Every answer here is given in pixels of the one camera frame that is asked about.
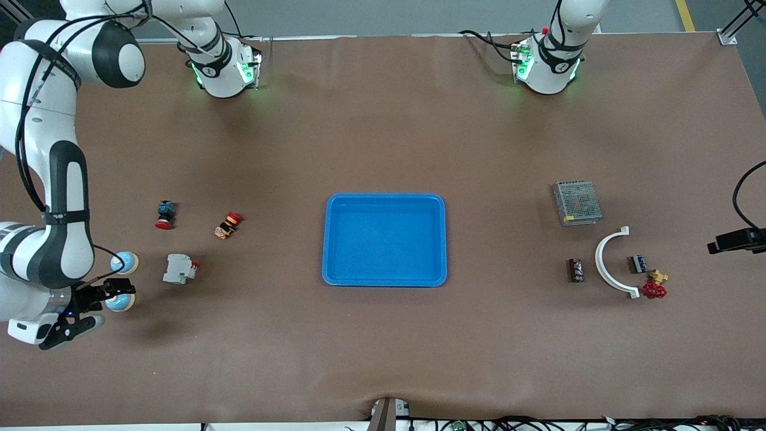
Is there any white circuit breaker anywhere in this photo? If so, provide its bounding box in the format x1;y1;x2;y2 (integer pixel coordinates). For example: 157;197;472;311
162;254;200;284

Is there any blue-bodied red push button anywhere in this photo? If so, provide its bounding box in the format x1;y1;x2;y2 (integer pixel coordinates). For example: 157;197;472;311
155;201;178;230

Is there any brass valve red handwheel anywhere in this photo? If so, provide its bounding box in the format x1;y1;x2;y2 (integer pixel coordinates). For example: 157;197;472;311
642;269;669;300

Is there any orange-bodied red emergency button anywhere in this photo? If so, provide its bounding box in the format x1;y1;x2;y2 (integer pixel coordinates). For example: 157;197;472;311
214;211;242;240

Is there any metal mesh power supply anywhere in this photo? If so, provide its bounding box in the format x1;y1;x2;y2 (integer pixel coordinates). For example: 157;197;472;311
552;180;603;227

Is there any blue plastic tray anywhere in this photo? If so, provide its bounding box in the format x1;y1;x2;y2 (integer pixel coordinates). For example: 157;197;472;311
322;193;448;287

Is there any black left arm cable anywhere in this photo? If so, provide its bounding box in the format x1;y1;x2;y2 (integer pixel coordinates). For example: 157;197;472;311
732;159;766;233

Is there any white curved plastic bracket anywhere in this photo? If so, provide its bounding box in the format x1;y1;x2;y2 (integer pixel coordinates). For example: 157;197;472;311
594;226;641;299

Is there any black cable bundle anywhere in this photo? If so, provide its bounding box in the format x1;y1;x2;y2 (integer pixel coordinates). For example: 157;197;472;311
410;414;766;431

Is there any aluminium frame profile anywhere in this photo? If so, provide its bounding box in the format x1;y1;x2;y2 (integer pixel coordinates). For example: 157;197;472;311
716;0;766;45

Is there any silver table edge rail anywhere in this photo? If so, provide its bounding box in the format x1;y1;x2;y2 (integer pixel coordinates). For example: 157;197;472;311
138;31;728;45

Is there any black base cable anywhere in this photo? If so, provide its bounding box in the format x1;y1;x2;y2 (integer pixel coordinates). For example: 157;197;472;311
458;29;527;65
221;3;267;43

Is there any grey metal camera post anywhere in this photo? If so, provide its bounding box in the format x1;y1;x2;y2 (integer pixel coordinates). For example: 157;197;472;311
368;397;412;431

